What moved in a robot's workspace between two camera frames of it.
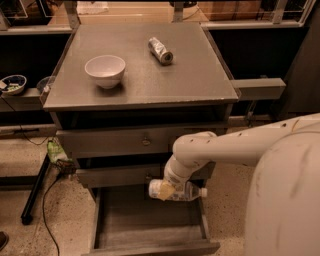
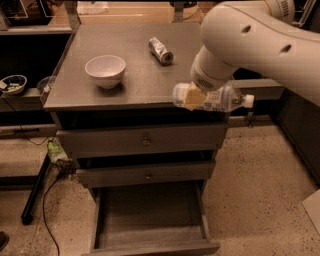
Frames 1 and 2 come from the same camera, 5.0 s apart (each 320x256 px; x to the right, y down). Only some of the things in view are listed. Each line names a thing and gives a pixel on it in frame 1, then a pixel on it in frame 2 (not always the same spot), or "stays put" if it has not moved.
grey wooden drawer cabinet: x=120 y=97 stays put
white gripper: x=174 y=177 → x=201 y=79
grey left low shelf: x=29 y=101 stays put
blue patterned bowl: x=15 y=84 stays put
